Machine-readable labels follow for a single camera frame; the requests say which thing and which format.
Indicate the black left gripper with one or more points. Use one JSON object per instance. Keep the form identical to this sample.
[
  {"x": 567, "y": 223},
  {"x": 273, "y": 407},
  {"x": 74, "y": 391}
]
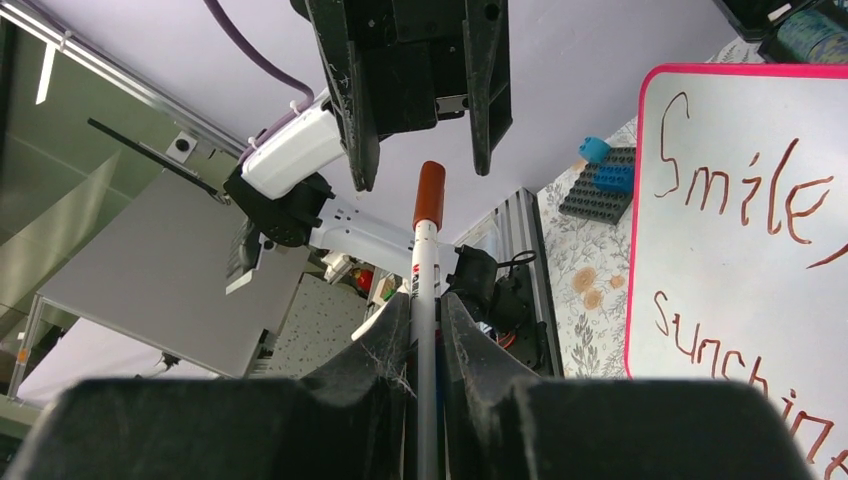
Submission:
[{"x": 402, "y": 66}]

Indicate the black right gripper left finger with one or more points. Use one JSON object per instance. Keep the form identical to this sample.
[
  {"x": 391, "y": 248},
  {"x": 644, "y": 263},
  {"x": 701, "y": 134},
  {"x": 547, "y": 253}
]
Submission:
[{"x": 343, "y": 420}]

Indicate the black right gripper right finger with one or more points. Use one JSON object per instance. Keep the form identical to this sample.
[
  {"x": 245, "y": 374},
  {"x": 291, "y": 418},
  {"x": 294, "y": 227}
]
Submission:
[{"x": 503, "y": 421}]

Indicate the red capped marker pen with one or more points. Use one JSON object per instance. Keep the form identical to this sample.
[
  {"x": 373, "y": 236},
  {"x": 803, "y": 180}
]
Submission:
[{"x": 423, "y": 316}]

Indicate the red marker cap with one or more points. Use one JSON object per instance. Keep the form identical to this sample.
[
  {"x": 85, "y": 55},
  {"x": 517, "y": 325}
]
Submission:
[{"x": 429, "y": 203}]

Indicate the pink framed whiteboard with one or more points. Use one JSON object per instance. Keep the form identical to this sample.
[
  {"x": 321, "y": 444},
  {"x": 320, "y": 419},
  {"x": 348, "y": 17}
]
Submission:
[{"x": 738, "y": 264}]

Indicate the light blue lego brick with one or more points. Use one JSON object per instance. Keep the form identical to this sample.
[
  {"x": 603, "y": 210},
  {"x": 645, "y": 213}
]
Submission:
[{"x": 594, "y": 150}]

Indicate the grey lego baseplate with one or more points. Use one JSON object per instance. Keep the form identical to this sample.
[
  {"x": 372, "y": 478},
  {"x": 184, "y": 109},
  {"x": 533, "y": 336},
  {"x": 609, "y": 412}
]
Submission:
[{"x": 587, "y": 202}]

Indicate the black poker chip case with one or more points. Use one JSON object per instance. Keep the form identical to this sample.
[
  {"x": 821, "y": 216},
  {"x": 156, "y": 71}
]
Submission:
[{"x": 797, "y": 32}]

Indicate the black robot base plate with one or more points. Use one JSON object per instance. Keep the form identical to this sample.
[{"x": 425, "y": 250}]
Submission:
[{"x": 503, "y": 299}]

